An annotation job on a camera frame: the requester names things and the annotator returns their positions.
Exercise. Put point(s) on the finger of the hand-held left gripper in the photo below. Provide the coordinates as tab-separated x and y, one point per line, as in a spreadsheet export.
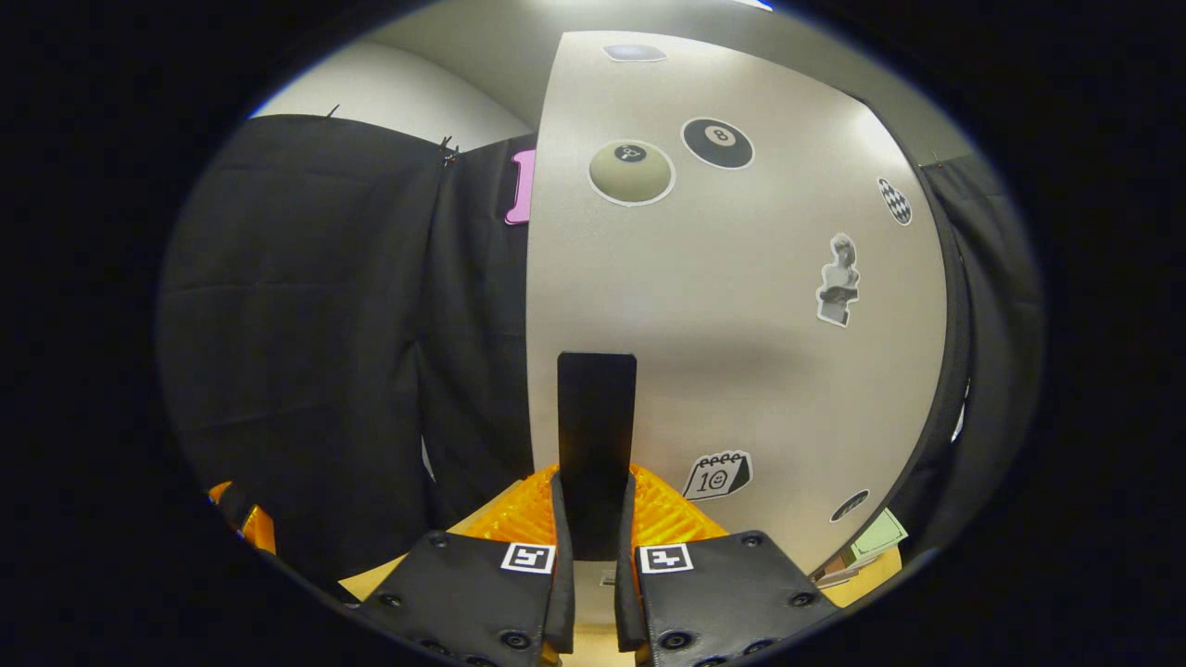
261	530

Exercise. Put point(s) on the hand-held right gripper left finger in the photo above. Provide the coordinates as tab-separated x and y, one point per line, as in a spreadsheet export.
562	602

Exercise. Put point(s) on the grey cabinet door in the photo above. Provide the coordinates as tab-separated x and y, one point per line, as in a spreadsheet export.
741	371

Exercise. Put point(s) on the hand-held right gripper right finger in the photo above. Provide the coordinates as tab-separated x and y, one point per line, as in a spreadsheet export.
627	602

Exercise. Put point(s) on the green book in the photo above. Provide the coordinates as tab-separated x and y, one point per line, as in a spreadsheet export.
876	537

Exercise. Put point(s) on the black backdrop cloth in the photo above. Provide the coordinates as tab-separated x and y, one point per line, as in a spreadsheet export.
306	324

